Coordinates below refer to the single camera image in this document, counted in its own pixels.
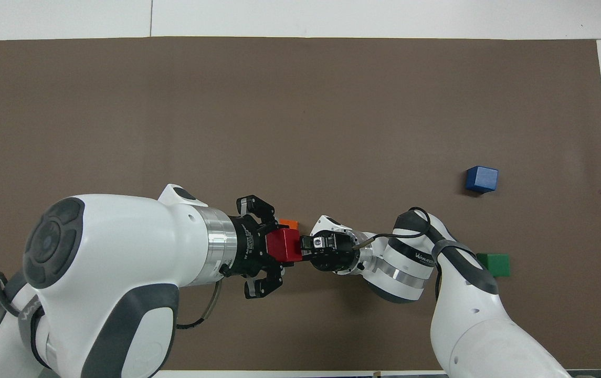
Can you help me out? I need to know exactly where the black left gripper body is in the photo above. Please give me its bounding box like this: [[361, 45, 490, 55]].
[[224, 213, 269, 278]]

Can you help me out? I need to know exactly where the red wooden block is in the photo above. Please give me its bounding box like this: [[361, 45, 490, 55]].
[[266, 228, 304, 264]]

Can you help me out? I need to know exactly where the green wooden block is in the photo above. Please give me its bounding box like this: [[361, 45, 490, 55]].
[[476, 253, 511, 278]]

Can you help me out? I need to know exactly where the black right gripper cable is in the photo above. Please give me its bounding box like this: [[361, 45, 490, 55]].
[[352, 207, 433, 248]]

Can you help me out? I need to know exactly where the blue wooden block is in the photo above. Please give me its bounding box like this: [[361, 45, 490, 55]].
[[465, 166, 499, 194]]

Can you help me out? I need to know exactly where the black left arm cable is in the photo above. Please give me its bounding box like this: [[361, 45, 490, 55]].
[[176, 280, 223, 331]]

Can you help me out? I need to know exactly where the brown paper mat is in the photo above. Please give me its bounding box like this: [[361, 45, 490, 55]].
[[0, 36, 601, 371]]

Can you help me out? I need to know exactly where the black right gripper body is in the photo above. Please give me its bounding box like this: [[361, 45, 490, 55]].
[[311, 231, 360, 274]]

